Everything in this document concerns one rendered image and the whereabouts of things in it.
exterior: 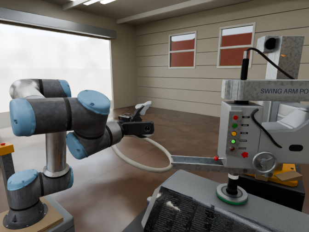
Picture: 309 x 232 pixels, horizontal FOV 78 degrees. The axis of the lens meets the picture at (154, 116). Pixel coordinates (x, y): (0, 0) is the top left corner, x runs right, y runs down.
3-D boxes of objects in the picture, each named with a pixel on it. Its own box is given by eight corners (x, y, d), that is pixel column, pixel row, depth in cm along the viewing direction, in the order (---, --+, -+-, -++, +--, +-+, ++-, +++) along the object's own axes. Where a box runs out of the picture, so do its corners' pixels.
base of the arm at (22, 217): (8, 232, 104) (7, 217, 102) (5, 212, 117) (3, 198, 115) (47, 216, 116) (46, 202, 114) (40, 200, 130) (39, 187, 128)
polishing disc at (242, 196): (248, 205, 127) (248, 204, 127) (215, 198, 135) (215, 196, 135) (246, 188, 146) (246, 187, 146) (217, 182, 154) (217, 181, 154)
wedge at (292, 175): (293, 174, 183) (293, 170, 182) (301, 180, 174) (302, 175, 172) (273, 176, 181) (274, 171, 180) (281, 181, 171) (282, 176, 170)
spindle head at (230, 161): (265, 159, 144) (273, 101, 134) (281, 174, 122) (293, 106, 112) (216, 157, 147) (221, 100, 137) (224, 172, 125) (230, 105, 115)
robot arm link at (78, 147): (81, 146, 52) (77, 168, 58) (116, 131, 62) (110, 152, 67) (63, 125, 56) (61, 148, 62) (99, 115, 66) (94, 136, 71)
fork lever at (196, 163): (261, 164, 144) (262, 158, 142) (275, 178, 125) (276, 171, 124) (170, 159, 149) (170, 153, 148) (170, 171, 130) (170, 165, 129)
